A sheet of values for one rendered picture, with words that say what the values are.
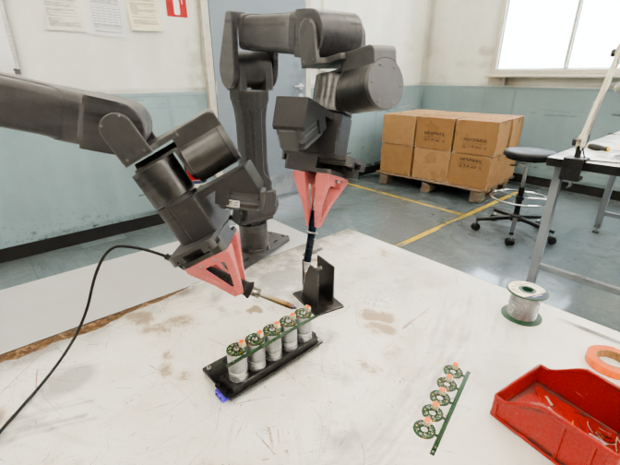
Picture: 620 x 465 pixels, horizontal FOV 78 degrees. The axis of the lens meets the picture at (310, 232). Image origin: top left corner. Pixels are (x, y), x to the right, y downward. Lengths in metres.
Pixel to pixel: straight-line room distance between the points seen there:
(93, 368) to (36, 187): 2.49
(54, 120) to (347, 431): 0.46
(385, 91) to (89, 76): 2.71
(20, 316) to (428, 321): 0.68
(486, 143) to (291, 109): 3.42
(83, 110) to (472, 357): 0.58
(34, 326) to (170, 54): 2.68
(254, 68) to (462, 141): 3.25
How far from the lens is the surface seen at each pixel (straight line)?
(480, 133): 3.82
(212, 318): 0.67
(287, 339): 0.54
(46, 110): 0.50
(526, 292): 0.71
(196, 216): 0.48
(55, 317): 0.78
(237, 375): 0.51
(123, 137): 0.47
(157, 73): 3.20
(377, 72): 0.47
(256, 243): 0.84
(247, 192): 0.47
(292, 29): 0.58
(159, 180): 0.49
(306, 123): 0.44
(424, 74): 5.43
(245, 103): 0.74
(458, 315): 0.70
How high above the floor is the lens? 1.13
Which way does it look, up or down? 23 degrees down
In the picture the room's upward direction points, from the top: straight up
